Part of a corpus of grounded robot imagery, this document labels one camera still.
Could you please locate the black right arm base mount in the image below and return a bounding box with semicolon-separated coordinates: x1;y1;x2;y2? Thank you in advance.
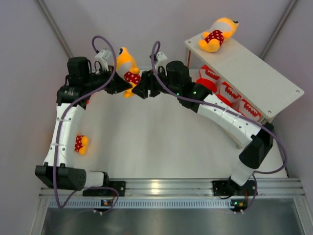
212;179;245;197

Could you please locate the white slotted cable duct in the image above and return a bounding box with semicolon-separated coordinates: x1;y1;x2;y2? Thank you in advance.
48;198;246;209

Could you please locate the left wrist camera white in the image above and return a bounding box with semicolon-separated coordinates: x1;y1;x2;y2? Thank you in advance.
95;48;112;71

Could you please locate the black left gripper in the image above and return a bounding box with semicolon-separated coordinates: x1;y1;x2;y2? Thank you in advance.
83;65;132;95

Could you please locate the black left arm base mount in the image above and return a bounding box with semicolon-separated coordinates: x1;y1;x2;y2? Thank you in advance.
83;180;126;197

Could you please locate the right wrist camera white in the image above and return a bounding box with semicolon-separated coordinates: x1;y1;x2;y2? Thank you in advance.
150;51;168;70

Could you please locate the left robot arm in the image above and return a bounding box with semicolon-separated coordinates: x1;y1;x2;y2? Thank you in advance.
35;57;130;196

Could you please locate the white two-tier shelf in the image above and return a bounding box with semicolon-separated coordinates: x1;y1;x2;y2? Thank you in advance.
185;33;304;122

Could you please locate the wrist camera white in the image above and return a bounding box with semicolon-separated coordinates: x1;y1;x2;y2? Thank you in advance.
95;48;112;71
150;51;168;70

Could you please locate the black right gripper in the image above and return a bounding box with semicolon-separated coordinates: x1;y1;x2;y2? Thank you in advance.
132;67;180;100

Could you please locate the yellow plush polka-dot front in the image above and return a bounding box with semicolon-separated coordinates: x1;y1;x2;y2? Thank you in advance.
74;135;89;155

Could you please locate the red shark plush back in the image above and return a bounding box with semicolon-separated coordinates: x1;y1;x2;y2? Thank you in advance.
196;65;221;93

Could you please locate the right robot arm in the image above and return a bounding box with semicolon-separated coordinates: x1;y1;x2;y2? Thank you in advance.
130;61;274;194

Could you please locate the yellow plush polka-dot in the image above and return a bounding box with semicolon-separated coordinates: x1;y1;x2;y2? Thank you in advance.
115;47;141;98
74;135;89;155
198;17;240;53

